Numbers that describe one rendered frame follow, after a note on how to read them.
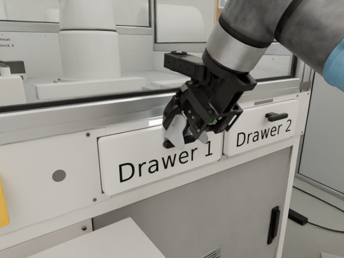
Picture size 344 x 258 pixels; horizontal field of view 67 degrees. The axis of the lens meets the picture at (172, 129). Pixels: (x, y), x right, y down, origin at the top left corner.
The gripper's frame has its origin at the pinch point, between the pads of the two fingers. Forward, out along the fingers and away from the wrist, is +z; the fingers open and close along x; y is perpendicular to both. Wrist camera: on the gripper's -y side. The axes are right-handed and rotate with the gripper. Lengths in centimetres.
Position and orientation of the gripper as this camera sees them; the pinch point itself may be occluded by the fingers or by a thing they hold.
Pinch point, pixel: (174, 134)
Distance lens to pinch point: 51.9
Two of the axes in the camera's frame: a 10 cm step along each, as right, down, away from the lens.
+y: 4.7, 7.5, -4.7
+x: 8.2, -1.7, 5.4
